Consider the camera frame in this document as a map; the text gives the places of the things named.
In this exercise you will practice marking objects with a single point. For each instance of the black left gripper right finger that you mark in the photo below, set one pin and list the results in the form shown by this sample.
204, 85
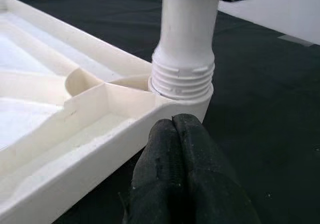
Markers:
215, 189

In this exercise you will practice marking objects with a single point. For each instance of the white plastic table leg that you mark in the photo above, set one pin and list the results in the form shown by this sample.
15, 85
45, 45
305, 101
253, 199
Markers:
187, 33

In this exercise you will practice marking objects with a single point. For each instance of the white plastic table top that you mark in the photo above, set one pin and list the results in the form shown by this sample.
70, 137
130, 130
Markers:
75, 103

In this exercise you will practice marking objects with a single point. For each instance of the small grey tape strip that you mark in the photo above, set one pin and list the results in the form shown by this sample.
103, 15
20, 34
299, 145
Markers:
296, 39

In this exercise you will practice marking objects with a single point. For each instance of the black tablecloth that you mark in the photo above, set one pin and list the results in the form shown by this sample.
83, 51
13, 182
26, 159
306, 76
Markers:
262, 108

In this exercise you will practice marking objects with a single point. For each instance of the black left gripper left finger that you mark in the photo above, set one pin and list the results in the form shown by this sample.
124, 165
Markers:
160, 174

